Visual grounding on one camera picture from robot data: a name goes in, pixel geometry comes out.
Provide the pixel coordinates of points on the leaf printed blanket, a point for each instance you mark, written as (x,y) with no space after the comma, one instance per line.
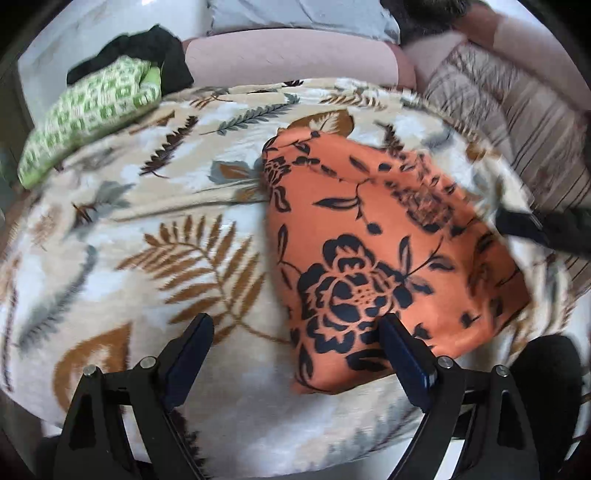
(161,240)

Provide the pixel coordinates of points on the green checked pillow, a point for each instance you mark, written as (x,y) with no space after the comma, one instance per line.
(92,115)

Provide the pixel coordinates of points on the dark fur garment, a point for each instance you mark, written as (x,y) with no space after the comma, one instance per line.
(425,16)

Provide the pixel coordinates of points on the pink sofa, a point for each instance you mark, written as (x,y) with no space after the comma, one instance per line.
(286,57)

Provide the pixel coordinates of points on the orange floral garment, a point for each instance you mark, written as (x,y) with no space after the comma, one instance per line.
(369,240)

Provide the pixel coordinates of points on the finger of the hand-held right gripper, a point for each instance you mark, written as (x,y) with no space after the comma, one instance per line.
(545,228)

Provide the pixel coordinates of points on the dark cloth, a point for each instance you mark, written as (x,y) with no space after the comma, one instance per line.
(547,383)

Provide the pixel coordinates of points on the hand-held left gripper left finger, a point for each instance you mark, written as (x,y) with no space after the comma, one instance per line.
(184,364)

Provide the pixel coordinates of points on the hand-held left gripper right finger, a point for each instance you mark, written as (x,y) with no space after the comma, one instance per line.
(408,364)

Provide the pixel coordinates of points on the black garment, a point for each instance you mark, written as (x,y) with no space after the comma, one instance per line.
(152,46)

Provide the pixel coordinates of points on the striped floral cushion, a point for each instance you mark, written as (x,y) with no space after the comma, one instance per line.
(531,124)

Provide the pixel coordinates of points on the grey pillow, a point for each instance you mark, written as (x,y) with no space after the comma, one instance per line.
(300,16)

